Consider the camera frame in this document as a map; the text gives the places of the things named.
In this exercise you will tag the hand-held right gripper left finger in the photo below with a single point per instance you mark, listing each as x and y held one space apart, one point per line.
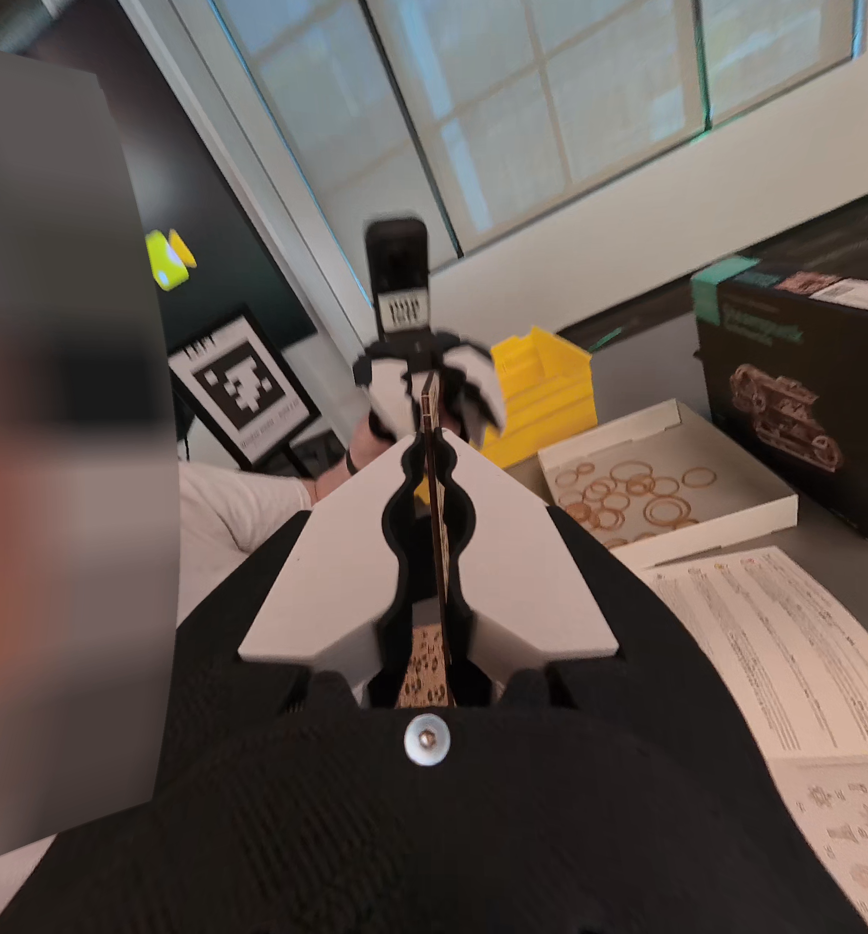
324 584

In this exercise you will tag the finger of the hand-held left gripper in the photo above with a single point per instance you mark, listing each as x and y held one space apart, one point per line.
390 394
481 387

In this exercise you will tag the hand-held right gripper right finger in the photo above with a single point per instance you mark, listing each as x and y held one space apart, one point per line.
529 584

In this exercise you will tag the laser-cut wooden parts sheet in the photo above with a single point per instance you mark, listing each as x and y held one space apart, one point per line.
425 671

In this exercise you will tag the person's left forearm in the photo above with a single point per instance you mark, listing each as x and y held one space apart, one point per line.
229 511

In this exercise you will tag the black model kit box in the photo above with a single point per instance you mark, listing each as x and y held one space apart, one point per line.
770 350

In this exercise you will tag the person's left hand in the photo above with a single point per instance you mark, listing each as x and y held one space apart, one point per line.
367 449

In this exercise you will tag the yellow plastic bin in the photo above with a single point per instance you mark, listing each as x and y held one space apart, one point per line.
551 394

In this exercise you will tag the pile of rubber bands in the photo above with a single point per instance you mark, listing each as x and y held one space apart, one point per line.
609 519

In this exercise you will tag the black and white marker sign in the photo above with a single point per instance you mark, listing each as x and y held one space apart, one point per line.
248 383

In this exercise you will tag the black panel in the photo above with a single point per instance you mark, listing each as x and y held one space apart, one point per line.
208 182

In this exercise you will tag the frosted glass window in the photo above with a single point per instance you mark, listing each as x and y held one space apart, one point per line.
551 109

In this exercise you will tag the yellow sticker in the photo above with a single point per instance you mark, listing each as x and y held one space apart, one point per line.
168 259

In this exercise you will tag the white cardboard tray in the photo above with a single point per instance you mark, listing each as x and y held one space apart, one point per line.
759 500

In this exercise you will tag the paper instruction booklet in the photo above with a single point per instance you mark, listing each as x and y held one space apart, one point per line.
770 642

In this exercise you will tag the person's white shirt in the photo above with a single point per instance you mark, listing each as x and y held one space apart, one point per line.
3 883

